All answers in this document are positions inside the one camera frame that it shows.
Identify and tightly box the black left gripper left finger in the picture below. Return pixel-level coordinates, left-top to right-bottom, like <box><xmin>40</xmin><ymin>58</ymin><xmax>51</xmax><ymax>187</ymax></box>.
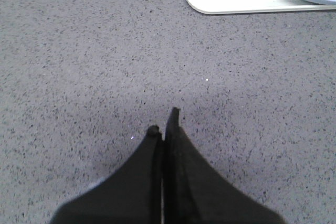
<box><xmin>50</xmin><ymin>125</ymin><xmax>163</xmax><ymax>223</ymax></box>

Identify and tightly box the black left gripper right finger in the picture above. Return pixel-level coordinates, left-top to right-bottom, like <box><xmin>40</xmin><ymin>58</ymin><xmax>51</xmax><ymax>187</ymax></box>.
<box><xmin>163</xmin><ymin>108</ymin><xmax>285</xmax><ymax>223</ymax></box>

